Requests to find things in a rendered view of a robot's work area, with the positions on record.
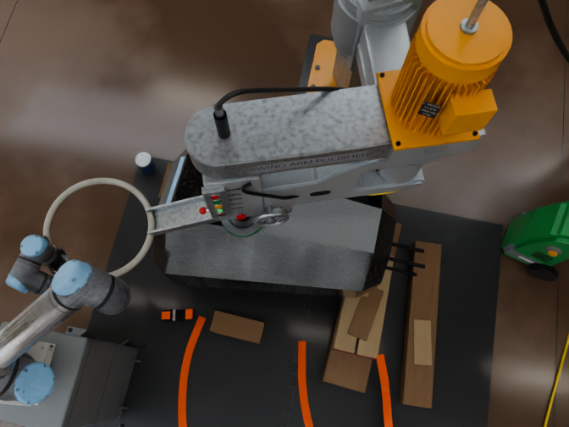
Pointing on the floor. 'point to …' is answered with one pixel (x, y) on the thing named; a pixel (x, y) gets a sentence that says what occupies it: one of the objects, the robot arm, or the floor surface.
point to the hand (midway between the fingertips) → (59, 261)
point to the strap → (298, 380)
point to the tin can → (145, 163)
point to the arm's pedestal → (79, 383)
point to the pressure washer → (539, 239)
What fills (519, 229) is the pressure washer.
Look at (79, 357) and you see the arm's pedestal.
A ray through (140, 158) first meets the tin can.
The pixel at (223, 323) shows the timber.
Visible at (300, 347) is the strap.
